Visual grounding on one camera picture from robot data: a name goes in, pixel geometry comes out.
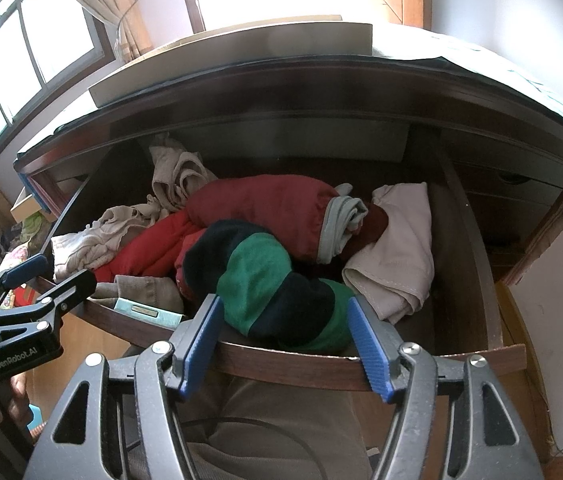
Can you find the khaki garment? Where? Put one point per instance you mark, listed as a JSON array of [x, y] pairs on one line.
[[146, 290]]

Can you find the small cardboard box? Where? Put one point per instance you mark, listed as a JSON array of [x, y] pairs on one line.
[[24, 205]]

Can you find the pale pink folded garment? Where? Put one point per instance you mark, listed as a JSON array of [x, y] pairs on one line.
[[401, 250]]

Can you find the grey white sock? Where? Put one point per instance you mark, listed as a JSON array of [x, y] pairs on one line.
[[334, 230]]

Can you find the sliding window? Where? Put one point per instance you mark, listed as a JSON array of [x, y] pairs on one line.
[[36, 45]]

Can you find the cream underwear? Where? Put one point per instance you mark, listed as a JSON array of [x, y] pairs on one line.
[[86, 245]]

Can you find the dark wooden desk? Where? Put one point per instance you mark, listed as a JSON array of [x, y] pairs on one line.
[[311, 95]]

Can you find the dark wooden drawer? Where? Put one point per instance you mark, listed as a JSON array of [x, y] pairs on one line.
[[286, 367]]

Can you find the small red box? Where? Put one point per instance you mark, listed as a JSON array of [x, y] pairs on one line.
[[24, 296]]

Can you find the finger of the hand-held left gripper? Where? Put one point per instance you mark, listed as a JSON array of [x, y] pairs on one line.
[[69, 292], [26, 270]]

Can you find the small teal box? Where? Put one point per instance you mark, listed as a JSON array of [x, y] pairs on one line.
[[141, 310]]

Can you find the blue checked tablecloth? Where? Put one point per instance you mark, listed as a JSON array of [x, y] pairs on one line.
[[461, 55]]

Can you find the green navy striped underwear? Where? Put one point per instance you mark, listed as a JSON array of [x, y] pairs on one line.
[[256, 270]]

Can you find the dark red underwear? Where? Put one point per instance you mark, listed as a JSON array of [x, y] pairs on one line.
[[261, 205]]

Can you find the cardboard tray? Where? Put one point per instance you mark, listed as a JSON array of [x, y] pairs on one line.
[[236, 55]]

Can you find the green plastic bag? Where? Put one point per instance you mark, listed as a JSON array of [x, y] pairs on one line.
[[34, 227]]

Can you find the beige curtain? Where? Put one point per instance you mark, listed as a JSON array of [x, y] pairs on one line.
[[111, 5]]

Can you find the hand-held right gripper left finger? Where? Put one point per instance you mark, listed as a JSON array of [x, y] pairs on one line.
[[204, 340]]

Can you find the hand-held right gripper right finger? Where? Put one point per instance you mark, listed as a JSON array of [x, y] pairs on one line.
[[369, 345]]

